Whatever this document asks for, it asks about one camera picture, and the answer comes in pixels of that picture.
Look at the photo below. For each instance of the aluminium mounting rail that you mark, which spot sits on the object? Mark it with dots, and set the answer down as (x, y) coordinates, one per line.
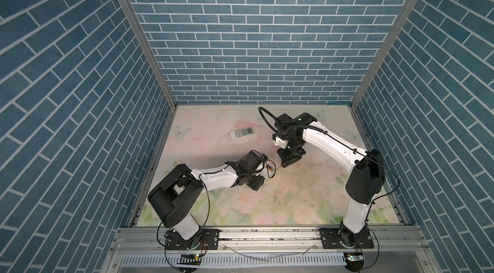
(393, 237)

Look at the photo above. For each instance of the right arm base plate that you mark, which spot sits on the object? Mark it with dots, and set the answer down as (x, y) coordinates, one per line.
(342, 238)

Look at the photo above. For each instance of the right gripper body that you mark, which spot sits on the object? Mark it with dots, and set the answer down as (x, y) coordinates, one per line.
(291, 152)

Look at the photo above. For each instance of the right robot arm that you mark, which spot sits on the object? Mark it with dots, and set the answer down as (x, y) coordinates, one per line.
(366, 169)

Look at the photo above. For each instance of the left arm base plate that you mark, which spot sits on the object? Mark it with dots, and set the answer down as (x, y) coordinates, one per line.
(192, 239)

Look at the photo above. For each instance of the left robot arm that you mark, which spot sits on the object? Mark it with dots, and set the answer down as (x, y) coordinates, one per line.
(175, 195)

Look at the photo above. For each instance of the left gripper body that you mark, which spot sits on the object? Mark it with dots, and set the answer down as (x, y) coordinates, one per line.
(254, 181)

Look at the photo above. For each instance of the white ribbed cable duct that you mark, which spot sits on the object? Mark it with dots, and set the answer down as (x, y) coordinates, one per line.
(235, 261)

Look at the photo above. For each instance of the white remote control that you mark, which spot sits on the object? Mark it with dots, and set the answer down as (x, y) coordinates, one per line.
(270, 171)
(241, 133)

